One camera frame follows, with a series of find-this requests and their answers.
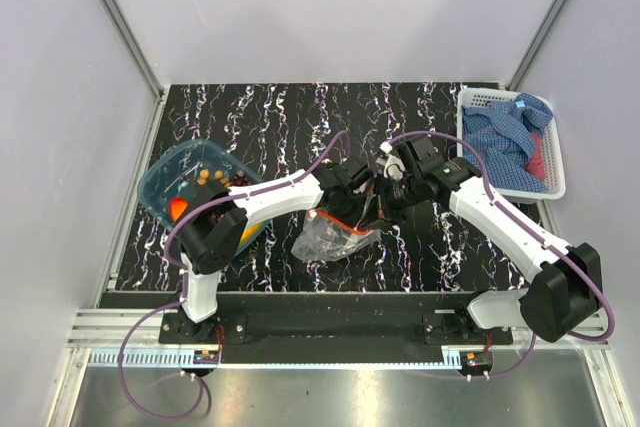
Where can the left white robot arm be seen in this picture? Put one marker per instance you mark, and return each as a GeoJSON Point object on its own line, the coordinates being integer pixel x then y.
{"type": "Point", "coordinates": [212, 224]}

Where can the blue checkered shirt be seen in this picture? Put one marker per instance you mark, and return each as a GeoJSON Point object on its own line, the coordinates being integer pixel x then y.
{"type": "Point", "coordinates": [500, 132]}

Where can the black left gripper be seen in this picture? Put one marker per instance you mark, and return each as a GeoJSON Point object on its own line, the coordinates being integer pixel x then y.
{"type": "Point", "coordinates": [360, 199]}

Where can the white plastic laundry basket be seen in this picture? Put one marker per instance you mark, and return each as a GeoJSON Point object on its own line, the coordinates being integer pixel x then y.
{"type": "Point", "coordinates": [555, 181]}

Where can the aluminium rail frame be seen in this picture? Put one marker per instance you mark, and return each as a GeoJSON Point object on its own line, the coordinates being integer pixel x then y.
{"type": "Point", "coordinates": [133, 48]}

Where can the blue transparent plastic container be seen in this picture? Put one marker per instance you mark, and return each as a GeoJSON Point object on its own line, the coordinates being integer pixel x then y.
{"type": "Point", "coordinates": [188, 175]}

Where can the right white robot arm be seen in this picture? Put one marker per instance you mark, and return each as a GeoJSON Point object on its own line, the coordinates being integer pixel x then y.
{"type": "Point", "coordinates": [564, 281]}

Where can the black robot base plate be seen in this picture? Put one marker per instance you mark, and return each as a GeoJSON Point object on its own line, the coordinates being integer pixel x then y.
{"type": "Point", "coordinates": [333, 329]}

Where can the red cloth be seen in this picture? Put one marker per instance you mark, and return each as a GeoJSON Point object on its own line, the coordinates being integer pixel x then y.
{"type": "Point", "coordinates": [536, 164]}

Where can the clear zip top bag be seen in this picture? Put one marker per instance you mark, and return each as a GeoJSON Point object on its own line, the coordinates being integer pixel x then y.
{"type": "Point", "coordinates": [327, 238]}

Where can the fake orange fruit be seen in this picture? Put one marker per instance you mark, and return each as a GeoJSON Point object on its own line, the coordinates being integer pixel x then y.
{"type": "Point", "coordinates": [177, 207]}

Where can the fake brown longan cluster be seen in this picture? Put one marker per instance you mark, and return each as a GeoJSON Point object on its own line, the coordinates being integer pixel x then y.
{"type": "Point", "coordinates": [206, 176]}

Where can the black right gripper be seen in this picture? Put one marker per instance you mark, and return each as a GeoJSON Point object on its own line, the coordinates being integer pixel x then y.
{"type": "Point", "coordinates": [384, 198]}

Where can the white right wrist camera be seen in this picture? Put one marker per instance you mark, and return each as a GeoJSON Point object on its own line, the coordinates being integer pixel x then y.
{"type": "Point", "coordinates": [392, 166]}

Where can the fake red grape cluster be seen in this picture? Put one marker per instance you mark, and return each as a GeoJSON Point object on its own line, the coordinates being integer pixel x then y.
{"type": "Point", "coordinates": [239, 179]}

